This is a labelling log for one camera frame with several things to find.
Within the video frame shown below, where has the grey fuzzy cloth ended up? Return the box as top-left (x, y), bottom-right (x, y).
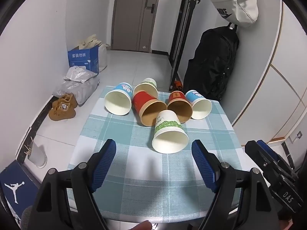
top-left (21, 205), bottom-right (39, 230)

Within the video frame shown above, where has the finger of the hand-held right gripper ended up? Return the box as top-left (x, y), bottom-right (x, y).
top-left (245, 140), bottom-right (285, 181)
top-left (257, 140), bottom-right (296, 176)

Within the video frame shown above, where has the white cup with green print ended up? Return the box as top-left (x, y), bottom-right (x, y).
top-left (133, 78), bottom-right (159, 100)

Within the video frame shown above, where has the large blue paper cup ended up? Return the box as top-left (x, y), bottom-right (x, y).
top-left (104, 83), bottom-right (133, 115)

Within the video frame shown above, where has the small blue paper cup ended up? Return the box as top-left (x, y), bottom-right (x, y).
top-left (185, 90), bottom-right (213, 120)

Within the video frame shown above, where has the person's left hand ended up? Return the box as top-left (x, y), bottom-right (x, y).
top-left (131, 220), bottom-right (153, 230)

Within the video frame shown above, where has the white plastic parcel bag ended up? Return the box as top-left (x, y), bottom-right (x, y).
top-left (64, 66), bottom-right (99, 84)

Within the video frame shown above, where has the white wardrobe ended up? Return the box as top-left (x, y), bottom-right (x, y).
top-left (231, 0), bottom-right (307, 144)

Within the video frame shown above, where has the small red paper cup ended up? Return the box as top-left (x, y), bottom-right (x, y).
top-left (167, 90), bottom-right (193, 124)

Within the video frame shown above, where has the frosted plastic cup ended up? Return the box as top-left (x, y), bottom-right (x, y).
top-left (27, 144), bottom-right (47, 168)

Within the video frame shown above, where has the black backpack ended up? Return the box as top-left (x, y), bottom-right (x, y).
top-left (183, 23), bottom-right (240, 101)

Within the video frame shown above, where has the beige canvas tote bag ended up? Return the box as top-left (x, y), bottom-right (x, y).
top-left (78, 35), bottom-right (111, 72)

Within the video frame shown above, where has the white waist bag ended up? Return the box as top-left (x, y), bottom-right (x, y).
top-left (204, 0), bottom-right (259, 28)

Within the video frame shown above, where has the blue shoe box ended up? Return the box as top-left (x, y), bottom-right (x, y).
top-left (0, 159), bottom-right (41, 230)

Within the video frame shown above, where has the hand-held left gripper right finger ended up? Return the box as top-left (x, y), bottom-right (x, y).
top-left (191, 139), bottom-right (280, 230)

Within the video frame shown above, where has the white cup with green band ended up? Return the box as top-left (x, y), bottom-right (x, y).
top-left (152, 110), bottom-right (189, 154)

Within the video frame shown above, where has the teal checkered tablecloth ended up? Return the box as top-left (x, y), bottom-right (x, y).
top-left (66, 86), bottom-right (243, 222)

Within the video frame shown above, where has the black metal door frame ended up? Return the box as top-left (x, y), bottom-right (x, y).
top-left (168, 0), bottom-right (201, 87)

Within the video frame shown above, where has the grey plastic parcel bag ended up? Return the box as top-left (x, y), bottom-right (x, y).
top-left (52, 78), bottom-right (100, 106)

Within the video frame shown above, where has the large red paper cup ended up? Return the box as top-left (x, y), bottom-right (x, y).
top-left (132, 90), bottom-right (165, 127)

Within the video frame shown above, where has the grey-brown door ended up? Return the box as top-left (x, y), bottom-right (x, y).
top-left (111, 0), bottom-right (163, 52)

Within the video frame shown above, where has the blue cardboard box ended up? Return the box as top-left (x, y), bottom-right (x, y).
top-left (68, 46), bottom-right (100, 75)

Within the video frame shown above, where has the brown suede shoe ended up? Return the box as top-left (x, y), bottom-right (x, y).
top-left (49, 105), bottom-right (77, 121)
top-left (52, 93), bottom-right (78, 109)

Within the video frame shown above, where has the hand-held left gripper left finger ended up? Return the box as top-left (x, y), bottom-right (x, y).
top-left (31, 139), bottom-right (117, 230)

